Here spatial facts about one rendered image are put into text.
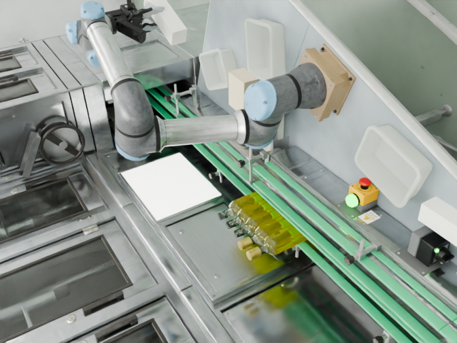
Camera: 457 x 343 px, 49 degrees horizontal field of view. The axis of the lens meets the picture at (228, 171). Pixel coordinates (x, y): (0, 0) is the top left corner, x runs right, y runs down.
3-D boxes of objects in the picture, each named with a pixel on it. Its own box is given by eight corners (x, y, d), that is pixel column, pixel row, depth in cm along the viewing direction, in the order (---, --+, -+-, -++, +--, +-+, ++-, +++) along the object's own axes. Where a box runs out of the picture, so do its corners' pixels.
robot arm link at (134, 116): (122, 115, 138) (70, 1, 160) (122, 139, 147) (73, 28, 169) (162, 105, 143) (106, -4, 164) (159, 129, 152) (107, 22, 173)
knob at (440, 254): (443, 255, 148) (453, 262, 146) (433, 261, 146) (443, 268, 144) (447, 243, 145) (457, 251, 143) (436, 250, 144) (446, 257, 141)
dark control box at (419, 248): (426, 240, 156) (406, 251, 152) (431, 221, 151) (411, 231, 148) (447, 256, 150) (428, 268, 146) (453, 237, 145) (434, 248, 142)
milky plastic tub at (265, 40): (265, 68, 205) (247, 73, 201) (262, 12, 193) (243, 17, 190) (291, 79, 192) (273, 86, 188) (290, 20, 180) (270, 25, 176)
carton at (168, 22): (158, -11, 195) (144, -8, 192) (187, 28, 185) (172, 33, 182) (157, 2, 200) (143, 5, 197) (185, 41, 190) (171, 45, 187)
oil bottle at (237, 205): (271, 194, 205) (226, 214, 196) (271, 184, 202) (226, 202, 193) (279, 202, 201) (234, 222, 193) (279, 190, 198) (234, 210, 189)
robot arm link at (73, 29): (73, 51, 178) (64, 35, 182) (103, 44, 183) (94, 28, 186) (72, 34, 172) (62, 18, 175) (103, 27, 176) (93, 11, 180)
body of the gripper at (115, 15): (134, 1, 187) (103, 7, 182) (144, 15, 184) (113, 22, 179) (134, 18, 193) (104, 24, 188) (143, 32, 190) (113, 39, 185)
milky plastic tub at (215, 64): (213, 50, 238) (197, 54, 235) (235, 43, 218) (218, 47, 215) (223, 86, 242) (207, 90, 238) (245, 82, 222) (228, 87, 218)
